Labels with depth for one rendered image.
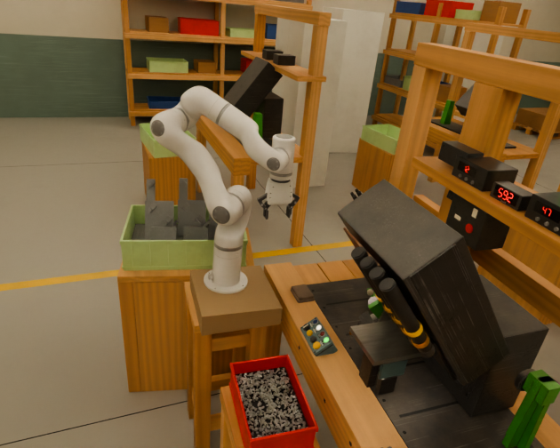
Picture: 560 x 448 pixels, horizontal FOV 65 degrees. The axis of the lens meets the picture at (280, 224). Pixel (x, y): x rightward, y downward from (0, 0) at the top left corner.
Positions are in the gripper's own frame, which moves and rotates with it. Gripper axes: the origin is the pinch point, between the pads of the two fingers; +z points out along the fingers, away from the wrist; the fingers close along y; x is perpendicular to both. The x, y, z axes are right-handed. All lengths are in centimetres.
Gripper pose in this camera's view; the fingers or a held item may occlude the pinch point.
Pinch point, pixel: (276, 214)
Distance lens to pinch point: 172.4
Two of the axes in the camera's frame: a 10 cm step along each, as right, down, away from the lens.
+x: 3.1, 4.6, -8.3
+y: -9.5, 0.7, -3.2
